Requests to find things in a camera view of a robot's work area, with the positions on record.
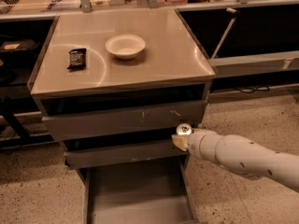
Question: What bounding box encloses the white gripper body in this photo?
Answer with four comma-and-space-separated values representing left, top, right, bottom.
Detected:
188, 130, 221, 164

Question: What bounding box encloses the blue pepsi can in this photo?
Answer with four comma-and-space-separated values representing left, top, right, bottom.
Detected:
176, 123, 192, 135

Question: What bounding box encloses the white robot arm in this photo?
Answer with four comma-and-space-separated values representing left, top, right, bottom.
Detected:
172, 124, 299, 192

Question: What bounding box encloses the grey top drawer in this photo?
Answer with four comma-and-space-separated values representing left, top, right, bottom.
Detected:
43, 100, 207, 141

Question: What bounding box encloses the grey open bottom drawer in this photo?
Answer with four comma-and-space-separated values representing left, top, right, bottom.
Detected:
84, 157, 199, 224

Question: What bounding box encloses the grey drawer cabinet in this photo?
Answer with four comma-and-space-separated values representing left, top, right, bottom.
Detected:
31, 7, 214, 223

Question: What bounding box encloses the grey middle drawer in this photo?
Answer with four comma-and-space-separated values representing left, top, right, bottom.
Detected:
64, 139, 187, 169

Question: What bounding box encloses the white paper bowl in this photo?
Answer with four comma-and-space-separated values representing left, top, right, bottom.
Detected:
106, 35, 146, 60

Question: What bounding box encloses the grey low shelf right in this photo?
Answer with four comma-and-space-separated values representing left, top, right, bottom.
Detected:
209, 50, 299, 78

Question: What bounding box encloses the dark snack bar wrapper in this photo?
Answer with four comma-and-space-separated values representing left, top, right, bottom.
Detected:
67, 49, 86, 70

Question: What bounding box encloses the black bag on shelf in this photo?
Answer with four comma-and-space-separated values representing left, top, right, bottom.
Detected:
0, 39, 37, 68

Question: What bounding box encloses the black coiled object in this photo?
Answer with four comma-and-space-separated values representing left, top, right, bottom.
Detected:
0, 0, 19, 14

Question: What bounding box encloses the black cable on floor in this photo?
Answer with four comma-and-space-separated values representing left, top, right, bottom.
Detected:
234, 85, 271, 95

